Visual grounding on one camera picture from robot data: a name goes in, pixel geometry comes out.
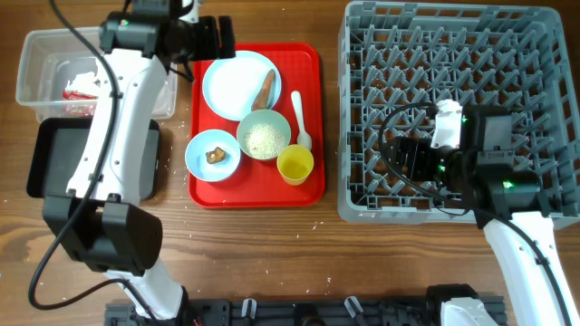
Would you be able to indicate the black waste tray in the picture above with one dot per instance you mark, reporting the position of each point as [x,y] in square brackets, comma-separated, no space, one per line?
[58,150]

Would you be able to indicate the red snack wrapper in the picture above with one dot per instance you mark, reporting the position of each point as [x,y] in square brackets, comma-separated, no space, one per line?
[79,104]

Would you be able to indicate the brown carrot-like food scrap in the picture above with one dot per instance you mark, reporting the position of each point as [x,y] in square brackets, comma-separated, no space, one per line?
[262,98]

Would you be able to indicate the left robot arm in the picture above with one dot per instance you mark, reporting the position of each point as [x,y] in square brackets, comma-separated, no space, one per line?
[98,221]

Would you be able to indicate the white plastic spoon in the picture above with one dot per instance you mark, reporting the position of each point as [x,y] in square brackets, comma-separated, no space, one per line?
[303,138]

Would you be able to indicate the yellow plastic cup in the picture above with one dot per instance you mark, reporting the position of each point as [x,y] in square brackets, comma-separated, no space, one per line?
[295,163]

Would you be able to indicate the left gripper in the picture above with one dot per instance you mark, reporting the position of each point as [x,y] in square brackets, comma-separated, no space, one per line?
[207,47]

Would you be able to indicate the small brown food scrap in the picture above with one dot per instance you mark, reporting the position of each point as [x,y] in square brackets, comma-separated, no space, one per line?
[216,155]

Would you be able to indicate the green bowl with rice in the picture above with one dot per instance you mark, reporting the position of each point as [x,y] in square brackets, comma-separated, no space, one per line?
[263,134]

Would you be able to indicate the red serving tray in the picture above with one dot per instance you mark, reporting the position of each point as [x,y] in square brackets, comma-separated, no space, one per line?
[257,183]

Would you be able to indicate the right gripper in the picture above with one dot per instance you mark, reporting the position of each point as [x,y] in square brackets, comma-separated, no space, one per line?
[420,148]

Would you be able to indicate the grey dishwasher rack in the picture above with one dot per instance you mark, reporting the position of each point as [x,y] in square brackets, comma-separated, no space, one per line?
[393,56]

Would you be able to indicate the small light blue bowl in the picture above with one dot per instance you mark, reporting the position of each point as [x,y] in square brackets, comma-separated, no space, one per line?
[195,155]

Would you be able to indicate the clear plastic waste bin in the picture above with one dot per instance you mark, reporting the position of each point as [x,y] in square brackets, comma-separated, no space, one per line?
[49,59]

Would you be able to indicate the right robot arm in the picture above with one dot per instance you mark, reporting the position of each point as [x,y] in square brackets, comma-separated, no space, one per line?
[470,153]

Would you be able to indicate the large light blue plate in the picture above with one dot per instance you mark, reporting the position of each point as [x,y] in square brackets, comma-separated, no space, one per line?
[230,86]

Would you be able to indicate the white napkin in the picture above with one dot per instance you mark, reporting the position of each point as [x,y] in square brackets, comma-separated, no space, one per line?
[84,84]

